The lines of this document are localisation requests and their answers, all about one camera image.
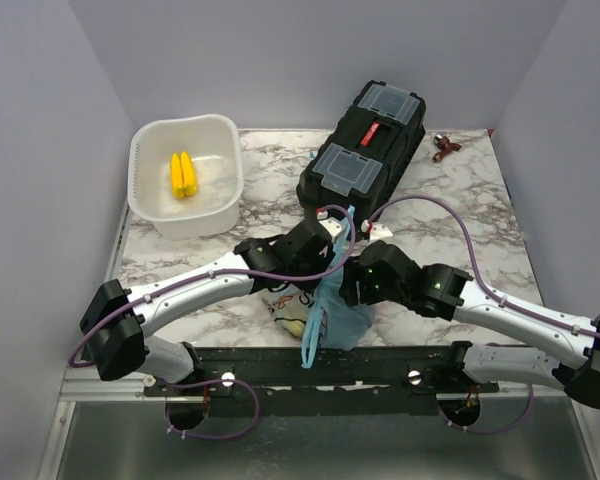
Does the light blue plastic bag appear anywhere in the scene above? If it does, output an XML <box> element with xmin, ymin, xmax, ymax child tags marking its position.
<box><xmin>262</xmin><ymin>202</ymin><xmax>377</xmax><ymax>370</ymax></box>

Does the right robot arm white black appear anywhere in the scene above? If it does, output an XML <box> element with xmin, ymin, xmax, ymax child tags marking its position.
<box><xmin>340</xmin><ymin>241</ymin><xmax>600</xmax><ymax>410</ymax></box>

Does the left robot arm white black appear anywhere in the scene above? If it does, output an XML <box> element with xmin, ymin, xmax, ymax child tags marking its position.
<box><xmin>79</xmin><ymin>219</ymin><xmax>345</xmax><ymax>395</ymax></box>

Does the yellow fake corn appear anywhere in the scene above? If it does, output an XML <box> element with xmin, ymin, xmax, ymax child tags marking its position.
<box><xmin>170</xmin><ymin>151</ymin><xmax>198</xmax><ymax>199</ymax></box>

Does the black plastic toolbox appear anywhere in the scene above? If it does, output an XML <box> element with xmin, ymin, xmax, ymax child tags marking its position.
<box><xmin>296</xmin><ymin>80</ymin><xmax>426</xmax><ymax>234</ymax></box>

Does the white plastic basket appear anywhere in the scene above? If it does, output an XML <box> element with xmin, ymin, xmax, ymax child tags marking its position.
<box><xmin>127</xmin><ymin>114</ymin><xmax>244</xmax><ymax>240</ymax></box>

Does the small brown metal object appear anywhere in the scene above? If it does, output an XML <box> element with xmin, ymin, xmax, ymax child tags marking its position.
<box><xmin>432</xmin><ymin>133</ymin><xmax>462</xmax><ymax>163</ymax></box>

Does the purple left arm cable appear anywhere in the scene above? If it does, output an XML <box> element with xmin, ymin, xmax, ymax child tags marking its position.
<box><xmin>68</xmin><ymin>203</ymin><xmax>357</xmax><ymax>370</ymax></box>

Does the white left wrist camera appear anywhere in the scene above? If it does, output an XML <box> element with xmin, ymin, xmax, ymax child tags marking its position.
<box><xmin>316</xmin><ymin>210</ymin><xmax>345</xmax><ymax>242</ymax></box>

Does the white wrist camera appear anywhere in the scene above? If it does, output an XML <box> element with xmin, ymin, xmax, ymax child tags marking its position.
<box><xmin>361</xmin><ymin>220</ymin><xmax>393</xmax><ymax>242</ymax></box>
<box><xmin>316</xmin><ymin>210</ymin><xmax>345</xmax><ymax>242</ymax></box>

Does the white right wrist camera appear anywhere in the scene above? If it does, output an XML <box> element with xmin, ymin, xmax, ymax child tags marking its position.
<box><xmin>361</xmin><ymin>220</ymin><xmax>393</xmax><ymax>242</ymax></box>

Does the black metal base rail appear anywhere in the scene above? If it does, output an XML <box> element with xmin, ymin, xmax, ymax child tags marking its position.
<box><xmin>144</xmin><ymin>342</ymin><xmax>499</xmax><ymax>417</ymax></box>

